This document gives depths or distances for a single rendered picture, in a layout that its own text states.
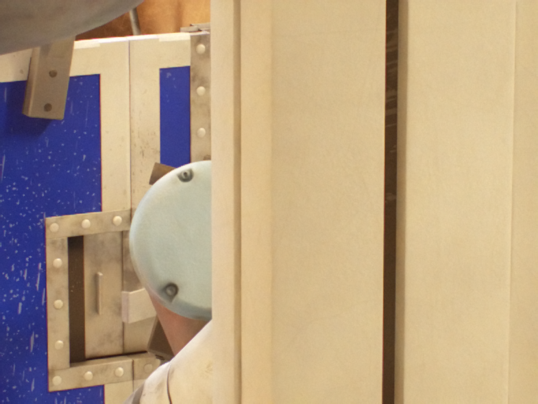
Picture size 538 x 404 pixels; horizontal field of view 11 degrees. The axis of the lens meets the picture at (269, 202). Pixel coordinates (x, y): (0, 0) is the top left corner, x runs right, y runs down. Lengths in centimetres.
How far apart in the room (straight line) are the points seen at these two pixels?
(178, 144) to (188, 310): 46
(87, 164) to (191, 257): 43
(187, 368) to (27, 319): 58
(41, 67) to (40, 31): 68
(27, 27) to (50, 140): 72
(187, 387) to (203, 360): 2
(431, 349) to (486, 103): 8
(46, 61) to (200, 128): 14
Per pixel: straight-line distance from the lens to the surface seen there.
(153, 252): 161
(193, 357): 147
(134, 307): 203
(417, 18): 86
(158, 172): 183
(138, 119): 204
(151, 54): 203
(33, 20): 130
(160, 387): 149
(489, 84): 88
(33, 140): 201
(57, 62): 199
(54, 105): 200
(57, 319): 205
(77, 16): 131
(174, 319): 164
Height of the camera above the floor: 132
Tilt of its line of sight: 13 degrees down
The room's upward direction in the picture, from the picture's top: straight up
